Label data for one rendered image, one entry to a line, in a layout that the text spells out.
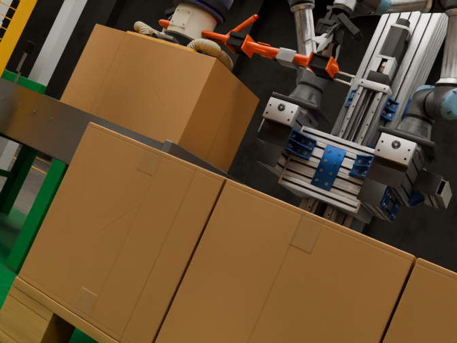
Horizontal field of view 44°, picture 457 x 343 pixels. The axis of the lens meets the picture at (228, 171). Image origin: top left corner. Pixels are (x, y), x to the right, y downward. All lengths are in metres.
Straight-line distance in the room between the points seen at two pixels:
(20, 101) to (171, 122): 0.59
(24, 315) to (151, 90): 0.99
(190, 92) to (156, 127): 0.17
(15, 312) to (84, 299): 0.19
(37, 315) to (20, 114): 1.02
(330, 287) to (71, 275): 0.58
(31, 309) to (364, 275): 0.75
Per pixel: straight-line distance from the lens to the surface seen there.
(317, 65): 2.00
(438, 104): 2.30
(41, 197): 2.04
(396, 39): 2.64
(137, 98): 2.10
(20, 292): 1.41
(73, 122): 2.04
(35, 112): 2.17
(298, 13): 2.77
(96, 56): 2.30
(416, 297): 1.03
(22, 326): 1.40
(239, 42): 2.15
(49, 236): 1.38
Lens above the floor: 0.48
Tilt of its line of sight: 4 degrees up
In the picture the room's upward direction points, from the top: 24 degrees clockwise
